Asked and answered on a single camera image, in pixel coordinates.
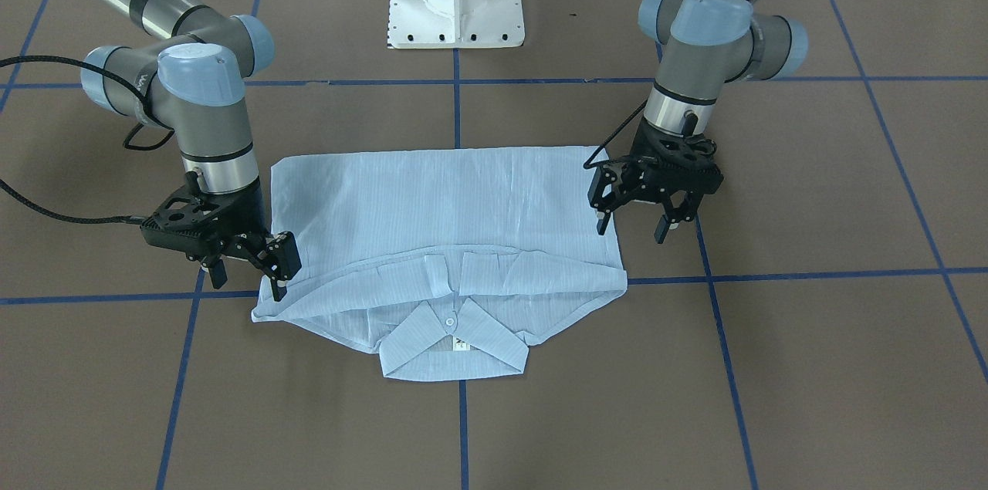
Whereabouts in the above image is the light blue button shirt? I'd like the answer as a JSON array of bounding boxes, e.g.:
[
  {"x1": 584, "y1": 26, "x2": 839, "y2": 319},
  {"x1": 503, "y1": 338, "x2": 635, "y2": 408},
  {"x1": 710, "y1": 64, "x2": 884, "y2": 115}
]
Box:
[{"x1": 251, "y1": 147, "x2": 628, "y2": 382}]

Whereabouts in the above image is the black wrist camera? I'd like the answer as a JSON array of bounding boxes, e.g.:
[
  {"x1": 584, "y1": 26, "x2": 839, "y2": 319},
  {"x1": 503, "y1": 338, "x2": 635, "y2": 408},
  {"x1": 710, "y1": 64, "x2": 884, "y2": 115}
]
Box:
[
  {"x1": 656, "y1": 134, "x2": 724, "y2": 194},
  {"x1": 139, "y1": 191, "x2": 208, "y2": 255}
]

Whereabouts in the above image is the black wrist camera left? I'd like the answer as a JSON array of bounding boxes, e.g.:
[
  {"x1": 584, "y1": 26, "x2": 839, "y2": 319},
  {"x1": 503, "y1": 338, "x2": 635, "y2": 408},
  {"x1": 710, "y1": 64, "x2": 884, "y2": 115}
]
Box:
[{"x1": 656, "y1": 134, "x2": 724, "y2": 194}]

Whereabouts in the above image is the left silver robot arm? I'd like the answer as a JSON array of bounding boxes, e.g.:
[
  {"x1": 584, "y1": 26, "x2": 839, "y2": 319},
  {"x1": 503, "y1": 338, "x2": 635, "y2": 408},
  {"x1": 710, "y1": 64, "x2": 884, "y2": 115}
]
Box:
[{"x1": 584, "y1": 0, "x2": 808, "y2": 243}]

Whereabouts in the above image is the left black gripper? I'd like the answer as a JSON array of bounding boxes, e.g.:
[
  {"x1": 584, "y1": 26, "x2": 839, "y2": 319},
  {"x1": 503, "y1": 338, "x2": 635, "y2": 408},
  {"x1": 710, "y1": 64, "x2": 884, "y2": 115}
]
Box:
[{"x1": 588, "y1": 127, "x2": 712, "y2": 245}]

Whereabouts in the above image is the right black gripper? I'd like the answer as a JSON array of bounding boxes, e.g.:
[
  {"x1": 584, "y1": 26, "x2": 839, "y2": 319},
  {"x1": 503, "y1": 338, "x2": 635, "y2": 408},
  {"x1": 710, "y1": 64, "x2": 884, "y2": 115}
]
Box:
[{"x1": 194, "y1": 190, "x2": 301, "y2": 301}]

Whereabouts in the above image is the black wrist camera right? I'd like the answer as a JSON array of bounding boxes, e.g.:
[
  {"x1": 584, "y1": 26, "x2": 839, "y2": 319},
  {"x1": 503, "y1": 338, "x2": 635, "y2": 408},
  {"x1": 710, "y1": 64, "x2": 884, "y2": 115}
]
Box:
[{"x1": 139, "y1": 191, "x2": 208, "y2": 255}]

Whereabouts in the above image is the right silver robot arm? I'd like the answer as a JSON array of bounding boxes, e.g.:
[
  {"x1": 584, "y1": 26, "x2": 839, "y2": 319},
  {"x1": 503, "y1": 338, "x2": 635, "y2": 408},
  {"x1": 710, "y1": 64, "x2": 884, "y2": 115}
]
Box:
[{"x1": 2, "y1": 0, "x2": 301, "y2": 301}]

